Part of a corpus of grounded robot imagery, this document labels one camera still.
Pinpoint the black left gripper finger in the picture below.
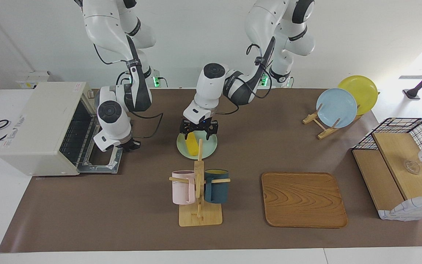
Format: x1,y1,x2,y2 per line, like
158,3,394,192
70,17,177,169
201,119,219,141
180,119,197,140

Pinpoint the yellow block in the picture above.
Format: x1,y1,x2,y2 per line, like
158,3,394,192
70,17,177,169
186,133,200,157

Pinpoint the pale green plate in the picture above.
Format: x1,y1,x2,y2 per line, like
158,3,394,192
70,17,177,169
176,131,218,160

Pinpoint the toaster oven glass door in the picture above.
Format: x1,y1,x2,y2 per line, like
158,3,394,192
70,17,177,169
77,147,123,175

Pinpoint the beige toaster oven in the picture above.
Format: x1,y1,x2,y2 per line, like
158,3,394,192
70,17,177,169
0,81,123,176

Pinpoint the brown table mat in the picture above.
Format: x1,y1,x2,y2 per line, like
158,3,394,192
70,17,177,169
0,87,422,253

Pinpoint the pink mug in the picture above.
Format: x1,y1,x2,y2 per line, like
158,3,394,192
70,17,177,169
171,170,196,205

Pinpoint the dark teal mug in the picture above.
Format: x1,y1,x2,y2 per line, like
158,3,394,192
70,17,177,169
204,169,229,204

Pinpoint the wooden mug tree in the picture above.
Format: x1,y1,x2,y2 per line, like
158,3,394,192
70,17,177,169
170,139,231,227

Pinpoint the white power box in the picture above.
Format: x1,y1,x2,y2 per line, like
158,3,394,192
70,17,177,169
16,71,51,89

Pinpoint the wooden plate rack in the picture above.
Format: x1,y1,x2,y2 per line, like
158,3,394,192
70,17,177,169
303,92,381,140

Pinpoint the wooden serving tray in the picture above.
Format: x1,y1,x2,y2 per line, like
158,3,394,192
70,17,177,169
262,172,348,228

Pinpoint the light blue plate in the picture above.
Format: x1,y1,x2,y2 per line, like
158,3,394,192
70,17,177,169
316,88,358,129

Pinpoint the yellow plate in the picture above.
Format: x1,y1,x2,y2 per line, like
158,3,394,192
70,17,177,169
338,75,378,116

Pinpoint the light wooden shelf board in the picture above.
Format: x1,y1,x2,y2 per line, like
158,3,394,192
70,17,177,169
373,132,422,201
353,148,406,212

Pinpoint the small clear glass dish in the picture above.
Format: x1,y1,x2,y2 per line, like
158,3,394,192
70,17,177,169
404,160,421,175

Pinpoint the white checked cloth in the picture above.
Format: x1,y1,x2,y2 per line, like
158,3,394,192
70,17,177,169
377,193,422,221

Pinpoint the metal oven wire rack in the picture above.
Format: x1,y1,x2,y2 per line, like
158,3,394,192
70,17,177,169
60,100,100,166

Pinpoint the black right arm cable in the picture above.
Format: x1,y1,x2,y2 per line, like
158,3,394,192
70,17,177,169
93,43,164,140

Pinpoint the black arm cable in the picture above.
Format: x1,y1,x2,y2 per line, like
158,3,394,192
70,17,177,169
216,37,276,115
93,43,164,140

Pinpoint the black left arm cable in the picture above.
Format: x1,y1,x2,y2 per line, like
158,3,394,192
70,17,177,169
216,37,276,115

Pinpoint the black wire basket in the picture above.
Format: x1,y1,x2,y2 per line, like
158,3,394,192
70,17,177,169
353,117,422,186

